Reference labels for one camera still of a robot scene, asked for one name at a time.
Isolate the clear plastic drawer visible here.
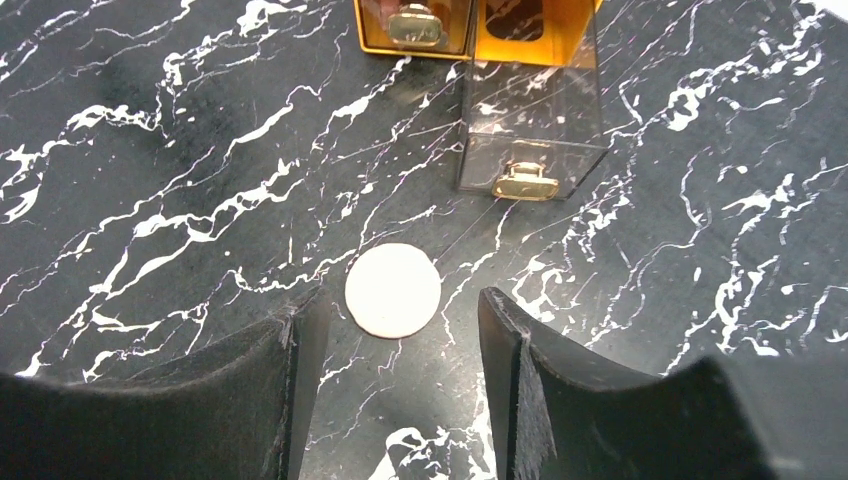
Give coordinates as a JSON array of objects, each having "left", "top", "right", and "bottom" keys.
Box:
[
  {"left": 353, "top": 0, "right": 476, "bottom": 60},
  {"left": 457, "top": 61, "right": 607, "bottom": 202}
]

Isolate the orange drawer organizer box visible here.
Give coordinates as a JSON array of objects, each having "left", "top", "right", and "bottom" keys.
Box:
[{"left": 354, "top": 0, "right": 604, "bottom": 69}]

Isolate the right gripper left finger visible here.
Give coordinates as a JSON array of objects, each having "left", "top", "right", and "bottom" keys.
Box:
[{"left": 1, "top": 289, "right": 332, "bottom": 479}]

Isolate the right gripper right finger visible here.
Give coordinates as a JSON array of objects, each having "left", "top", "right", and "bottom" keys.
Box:
[{"left": 478, "top": 287, "right": 774, "bottom": 479}]

